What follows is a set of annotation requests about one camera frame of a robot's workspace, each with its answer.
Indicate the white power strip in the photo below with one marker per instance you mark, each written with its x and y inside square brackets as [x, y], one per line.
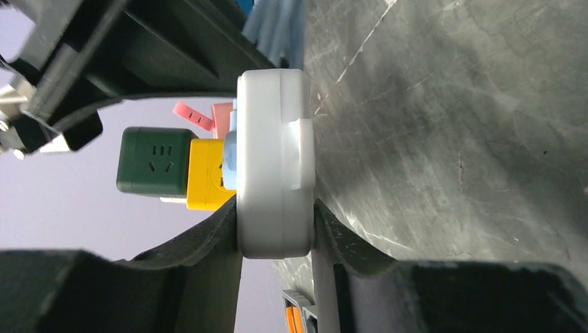
[275, 164]

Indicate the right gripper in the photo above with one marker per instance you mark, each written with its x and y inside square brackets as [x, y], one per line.
[86, 55]

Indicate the yellow cube adapter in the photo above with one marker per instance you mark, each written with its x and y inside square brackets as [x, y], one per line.
[205, 187]

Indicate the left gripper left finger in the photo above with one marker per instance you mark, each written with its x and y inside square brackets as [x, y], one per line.
[188, 284]

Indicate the green cube adapter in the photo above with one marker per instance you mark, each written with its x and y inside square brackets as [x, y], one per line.
[154, 161]

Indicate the pink round socket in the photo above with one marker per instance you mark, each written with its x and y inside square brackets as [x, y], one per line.
[218, 123]

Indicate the grey tool tray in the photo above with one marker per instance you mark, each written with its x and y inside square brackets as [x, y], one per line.
[300, 312]

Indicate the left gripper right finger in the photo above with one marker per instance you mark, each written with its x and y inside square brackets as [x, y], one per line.
[358, 288]

